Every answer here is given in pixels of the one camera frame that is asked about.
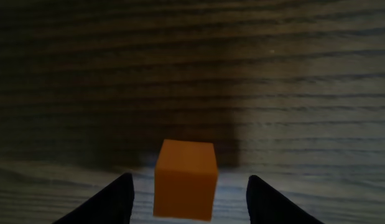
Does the orange cube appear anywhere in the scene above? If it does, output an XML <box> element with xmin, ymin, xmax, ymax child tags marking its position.
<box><xmin>152</xmin><ymin>139</ymin><xmax>219</xmax><ymax>222</ymax></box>

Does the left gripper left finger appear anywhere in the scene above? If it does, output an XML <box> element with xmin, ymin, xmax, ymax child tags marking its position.
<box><xmin>52</xmin><ymin>172</ymin><xmax>136</xmax><ymax>224</ymax></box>

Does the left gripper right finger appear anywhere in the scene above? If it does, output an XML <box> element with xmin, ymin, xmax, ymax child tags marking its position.
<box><xmin>245</xmin><ymin>174</ymin><xmax>325</xmax><ymax>224</ymax></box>

